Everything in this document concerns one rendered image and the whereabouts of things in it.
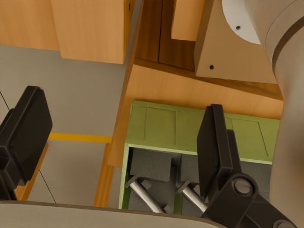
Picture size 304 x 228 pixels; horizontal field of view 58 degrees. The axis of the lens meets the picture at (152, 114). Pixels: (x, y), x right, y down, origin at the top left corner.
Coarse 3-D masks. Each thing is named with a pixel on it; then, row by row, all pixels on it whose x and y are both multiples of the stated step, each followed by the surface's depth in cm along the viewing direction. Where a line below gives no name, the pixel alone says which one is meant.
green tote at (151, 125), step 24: (144, 120) 78; (168, 120) 80; (192, 120) 81; (240, 120) 83; (264, 120) 84; (144, 144) 72; (168, 144) 73; (192, 144) 75; (240, 144) 77; (264, 144) 78; (120, 192) 91
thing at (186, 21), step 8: (176, 0) 55; (184, 0) 55; (192, 0) 55; (200, 0) 54; (176, 8) 56; (184, 8) 56; (192, 8) 56; (200, 8) 56; (176, 16) 57; (184, 16) 57; (192, 16) 57; (200, 16) 57; (176, 24) 58; (184, 24) 58; (192, 24) 58; (176, 32) 60; (184, 32) 60; (192, 32) 60; (192, 40) 61
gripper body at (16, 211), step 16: (0, 208) 9; (16, 208) 9; (32, 208) 9; (48, 208) 9; (64, 208) 9; (80, 208) 9; (96, 208) 9; (112, 208) 10; (0, 224) 9; (16, 224) 9; (32, 224) 9; (48, 224) 9; (64, 224) 9; (80, 224) 9; (96, 224) 9; (112, 224) 9; (128, 224) 9; (144, 224) 9; (160, 224) 9; (176, 224) 9; (192, 224) 9; (208, 224) 9
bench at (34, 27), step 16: (0, 0) 54; (16, 0) 54; (32, 0) 53; (48, 0) 53; (0, 16) 56; (16, 16) 56; (32, 16) 56; (48, 16) 56; (0, 32) 59; (16, 32) 59; (32, 32) 58; (48, 32) 58; (48, 48) 61
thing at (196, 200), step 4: (188, 188) 89; (184, 192) 89; (188, 192) 88; (192, 192) 89; (188, 196) 88; (192, 196) 88; (196, 196) 88; (192, 200) 88; (196, 200) 88; (200, 200) 88; (196, 204) 88; (200, 204) 87; (204, 204) 88; (200, 208) 87; (204, 208) 87
